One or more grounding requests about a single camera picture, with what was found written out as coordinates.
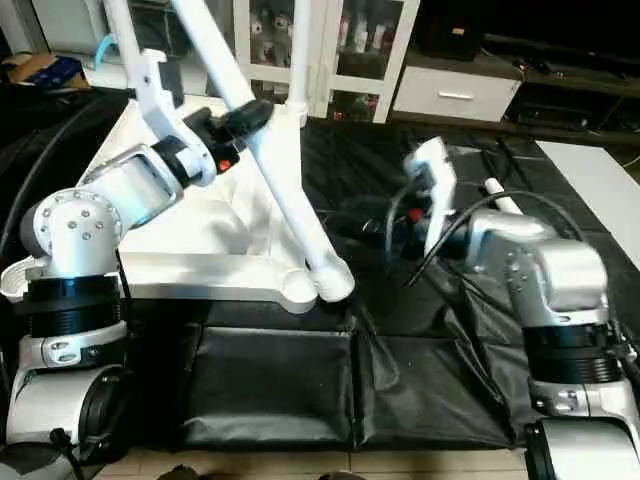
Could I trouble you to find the black work mat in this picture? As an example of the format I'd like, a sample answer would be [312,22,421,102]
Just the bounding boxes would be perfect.
[0,85,640,451]

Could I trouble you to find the light blue plastic object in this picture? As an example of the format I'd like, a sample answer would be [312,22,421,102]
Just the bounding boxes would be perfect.
[93,30,123,65]

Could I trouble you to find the dark low media cabinet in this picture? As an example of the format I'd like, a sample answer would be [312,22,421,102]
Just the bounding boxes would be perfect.
[512,40,640,141]

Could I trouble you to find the white drawer unit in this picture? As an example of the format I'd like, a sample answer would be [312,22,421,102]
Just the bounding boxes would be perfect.
[392,65,523,124]

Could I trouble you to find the white plastic table leg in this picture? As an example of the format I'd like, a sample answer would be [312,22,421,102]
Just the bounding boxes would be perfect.
[168,0,357,303]
[484,177,523,217]
[102,0,143,73]
[286,0,314,119]

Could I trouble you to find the white plastic table top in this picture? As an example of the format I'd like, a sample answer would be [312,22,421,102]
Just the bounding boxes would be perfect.
[0,95,323,315]

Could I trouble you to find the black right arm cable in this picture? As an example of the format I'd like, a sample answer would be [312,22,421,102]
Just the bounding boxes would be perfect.
[384,185,613,301]

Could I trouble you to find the white glass door cabinet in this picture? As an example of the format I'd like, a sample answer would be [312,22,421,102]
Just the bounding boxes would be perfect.
[232,0,422,124]

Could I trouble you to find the brown cardboard box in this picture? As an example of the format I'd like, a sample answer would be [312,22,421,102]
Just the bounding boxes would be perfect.
[4,54,89,93]

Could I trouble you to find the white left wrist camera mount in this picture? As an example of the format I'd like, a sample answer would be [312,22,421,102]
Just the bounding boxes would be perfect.
[118,47,218,193]

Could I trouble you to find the white flat board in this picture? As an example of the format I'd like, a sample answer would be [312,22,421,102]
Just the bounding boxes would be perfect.
[538,140,640,243]

